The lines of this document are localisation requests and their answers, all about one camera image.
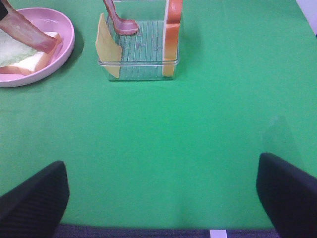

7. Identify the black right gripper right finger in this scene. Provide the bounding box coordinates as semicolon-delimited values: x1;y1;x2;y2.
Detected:
256;153;317;238

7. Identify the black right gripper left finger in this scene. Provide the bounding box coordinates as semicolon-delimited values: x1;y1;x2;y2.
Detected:
0;161;69;238

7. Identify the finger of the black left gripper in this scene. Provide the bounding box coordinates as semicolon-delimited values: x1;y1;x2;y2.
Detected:
0;1;8;20

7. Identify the bacon strip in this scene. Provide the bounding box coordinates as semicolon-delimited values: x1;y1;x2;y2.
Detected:
0;0;57;54
103;0;139;35

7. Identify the green lettuce leaf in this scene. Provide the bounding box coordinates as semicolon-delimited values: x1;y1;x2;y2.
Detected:
0;30;38;67

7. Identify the bread slice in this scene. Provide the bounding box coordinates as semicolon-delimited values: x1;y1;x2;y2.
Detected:
162;0;183;77
0;32;62;75

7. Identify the yellow cheese slice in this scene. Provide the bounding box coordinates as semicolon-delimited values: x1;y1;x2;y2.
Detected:
95;13;122;78

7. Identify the pink round plate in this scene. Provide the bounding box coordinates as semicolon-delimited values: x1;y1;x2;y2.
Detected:
0;7;75;88

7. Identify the green tablecloth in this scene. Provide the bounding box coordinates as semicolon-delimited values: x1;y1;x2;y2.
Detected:
0;0;317;229

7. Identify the right clear plastic container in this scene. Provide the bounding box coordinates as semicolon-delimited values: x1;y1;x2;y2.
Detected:
104;0;172;81

